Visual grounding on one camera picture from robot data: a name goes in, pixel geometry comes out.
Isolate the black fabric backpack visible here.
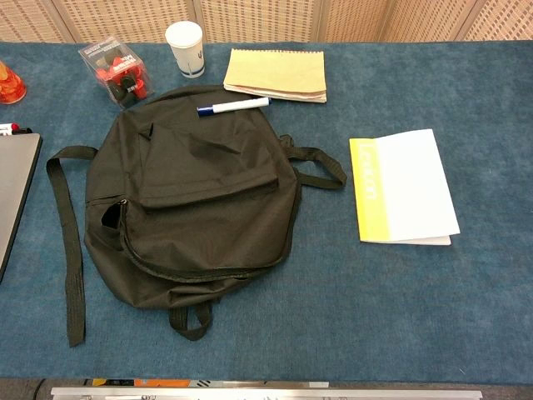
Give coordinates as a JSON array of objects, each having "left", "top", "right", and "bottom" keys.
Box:
[{"left": 45, "top": 85, "right": 349, "bottom": 348}]

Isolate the yellow and white book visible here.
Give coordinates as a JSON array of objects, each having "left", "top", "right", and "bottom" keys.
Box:
[{"left": 348, "top": 128, "right": 461, "bottom": 247}]

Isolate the white marker with blue cap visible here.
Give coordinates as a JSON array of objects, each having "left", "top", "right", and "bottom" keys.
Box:
[{"left": 196, "top": 97, "right": 272, "bottom": 118}]

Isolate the tan spiral notebook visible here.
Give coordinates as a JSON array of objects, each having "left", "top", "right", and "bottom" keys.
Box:
[{"left": 222, "top": 47, "right": 328, "bottom": 104}]

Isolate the blue felt table cloth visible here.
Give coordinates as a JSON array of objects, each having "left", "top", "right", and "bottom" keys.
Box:
[{"left": 0, "top": 40, "right": 533, "bottom": 385}]

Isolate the white paper cup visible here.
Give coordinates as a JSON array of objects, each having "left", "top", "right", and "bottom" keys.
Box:
[{"left": 164, "top": 20, "right": 207, "bottom": 79}]

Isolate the woven folding screen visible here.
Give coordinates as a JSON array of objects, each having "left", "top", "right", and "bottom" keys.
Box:
[{"left": 0, "top": 0, "right": 533, "bottom": 44}]

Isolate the clear box of red caps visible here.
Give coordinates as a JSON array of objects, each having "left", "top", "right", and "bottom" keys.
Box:
[{"left": 77, "top": 36, "right": 156, "bottom": 109}]

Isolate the orange black label strip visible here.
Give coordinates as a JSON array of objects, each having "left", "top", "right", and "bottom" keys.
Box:
[{"left": 85, "top": 377, "right": 330, "bottom": 388}]

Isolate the grey laptop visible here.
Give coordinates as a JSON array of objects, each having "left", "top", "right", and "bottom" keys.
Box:
[{"left": 0, "top": 132, "right": 43, "bottom": 284}]

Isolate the orange translucent object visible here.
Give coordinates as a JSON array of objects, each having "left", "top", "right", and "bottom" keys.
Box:
[{"left": 0, "top": 60, "right": 27, "bottom": 105}]

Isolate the aluminium rail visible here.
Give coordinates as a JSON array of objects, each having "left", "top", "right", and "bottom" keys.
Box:
[{"left": 50, "top": 386, "right": 484, "bottom": 400}]

